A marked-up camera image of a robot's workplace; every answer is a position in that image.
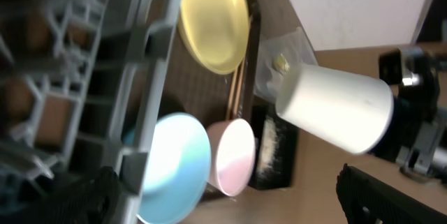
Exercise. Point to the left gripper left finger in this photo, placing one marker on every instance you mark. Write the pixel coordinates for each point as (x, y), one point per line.
(91, 199)

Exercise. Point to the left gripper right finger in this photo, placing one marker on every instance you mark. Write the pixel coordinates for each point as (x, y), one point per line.
(365, 199)

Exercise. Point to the white plastic cup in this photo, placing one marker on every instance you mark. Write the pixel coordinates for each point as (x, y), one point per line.
(350, 111)

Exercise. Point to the light blue bowl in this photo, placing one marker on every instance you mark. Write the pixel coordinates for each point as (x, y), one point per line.
(177, 170)

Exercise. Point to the green yellow snack wrapper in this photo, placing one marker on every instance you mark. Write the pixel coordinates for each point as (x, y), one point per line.
(280, 64)

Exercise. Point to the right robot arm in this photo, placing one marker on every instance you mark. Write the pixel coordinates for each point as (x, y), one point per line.
(416, 136)

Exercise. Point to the pile of rice waste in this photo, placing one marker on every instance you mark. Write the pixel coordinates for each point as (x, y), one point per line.
(267, 149)

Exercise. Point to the clear plastic waste bin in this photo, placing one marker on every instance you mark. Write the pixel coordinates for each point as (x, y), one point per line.
(297, 49)

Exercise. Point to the black rectangular tray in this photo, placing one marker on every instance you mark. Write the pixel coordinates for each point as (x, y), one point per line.
(287, 136)

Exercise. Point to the grey plastic dish rack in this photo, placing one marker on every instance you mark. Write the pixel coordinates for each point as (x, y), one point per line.
(81, 87)

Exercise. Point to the dark brown serving tray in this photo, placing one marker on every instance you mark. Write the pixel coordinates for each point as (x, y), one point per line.
(195, 90)

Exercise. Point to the left wooden chopstick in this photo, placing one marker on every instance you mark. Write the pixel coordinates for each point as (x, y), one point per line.
(231, 94)

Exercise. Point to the wooden chopstick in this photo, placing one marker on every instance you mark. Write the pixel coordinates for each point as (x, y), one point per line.
(238, 87)
(231, 94)

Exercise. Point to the right wooden chopstick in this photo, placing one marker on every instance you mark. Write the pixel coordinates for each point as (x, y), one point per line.
(238, 87)

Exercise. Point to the yellow round plate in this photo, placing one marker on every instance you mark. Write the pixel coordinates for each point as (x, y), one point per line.
(215, 32)

